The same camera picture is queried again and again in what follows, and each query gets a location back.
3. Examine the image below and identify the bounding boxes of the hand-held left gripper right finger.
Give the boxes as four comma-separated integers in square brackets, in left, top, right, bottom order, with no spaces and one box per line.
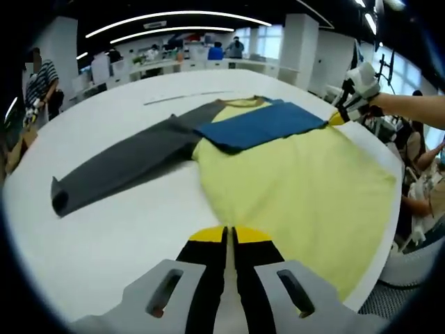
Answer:
[232,225,383,334]

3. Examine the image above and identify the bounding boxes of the brown cardboard box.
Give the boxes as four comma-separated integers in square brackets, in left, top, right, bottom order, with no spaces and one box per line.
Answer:
[6,127,38,172]

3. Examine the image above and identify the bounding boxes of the yellow grey blue garment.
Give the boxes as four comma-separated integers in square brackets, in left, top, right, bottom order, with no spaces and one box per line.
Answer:
[51,95,397,303]

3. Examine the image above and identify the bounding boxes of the long white ceiling light strip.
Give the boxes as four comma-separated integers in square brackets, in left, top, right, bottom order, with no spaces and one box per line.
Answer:
[84,10,273,39]

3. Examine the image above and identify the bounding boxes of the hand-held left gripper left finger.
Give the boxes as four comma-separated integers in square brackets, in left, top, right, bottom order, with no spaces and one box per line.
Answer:
[71,225,229,334]

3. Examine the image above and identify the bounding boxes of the short white ceiling light strip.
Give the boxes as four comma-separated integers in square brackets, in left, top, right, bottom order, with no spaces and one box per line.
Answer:
[109,26,236,45]

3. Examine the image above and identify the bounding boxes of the white counter cabinets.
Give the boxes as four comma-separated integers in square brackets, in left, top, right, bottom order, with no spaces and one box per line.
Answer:
[71,57,300,102]

